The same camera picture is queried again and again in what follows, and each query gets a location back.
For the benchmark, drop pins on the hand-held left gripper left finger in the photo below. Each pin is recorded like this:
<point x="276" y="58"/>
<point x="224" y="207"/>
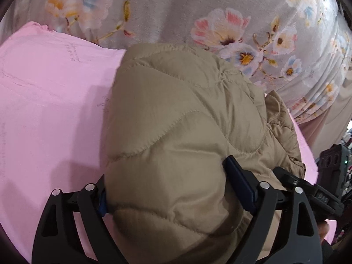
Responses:
<point x="101" y="206"/>

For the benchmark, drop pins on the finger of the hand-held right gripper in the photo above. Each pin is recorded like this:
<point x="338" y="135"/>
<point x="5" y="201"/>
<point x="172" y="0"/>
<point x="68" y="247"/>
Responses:
<point x="288" y="177"/>

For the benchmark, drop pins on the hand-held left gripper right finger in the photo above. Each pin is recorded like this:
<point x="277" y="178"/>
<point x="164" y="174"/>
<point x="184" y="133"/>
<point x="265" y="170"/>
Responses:
<point x="242" y="183"/>

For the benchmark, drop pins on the khaki quilted puffer jacket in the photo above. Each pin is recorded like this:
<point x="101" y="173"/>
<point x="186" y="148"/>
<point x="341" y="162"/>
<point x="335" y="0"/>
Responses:
<point x="178" y="132"/>

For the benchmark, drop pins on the person's right hand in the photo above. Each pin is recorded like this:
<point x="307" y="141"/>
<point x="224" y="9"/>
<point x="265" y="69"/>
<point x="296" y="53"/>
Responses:
<point x="324" y="229"/>

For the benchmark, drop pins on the beige cloth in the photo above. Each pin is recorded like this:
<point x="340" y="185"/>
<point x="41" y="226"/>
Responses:
<point x="324" y="126"/>

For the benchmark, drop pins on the pink bed sheet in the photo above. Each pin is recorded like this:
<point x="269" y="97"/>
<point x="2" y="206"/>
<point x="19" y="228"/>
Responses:
<point x="49" y="93"/>

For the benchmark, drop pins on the grey floral blanket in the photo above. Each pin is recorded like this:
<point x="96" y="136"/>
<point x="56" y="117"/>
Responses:
<point x="170" y="11"/>

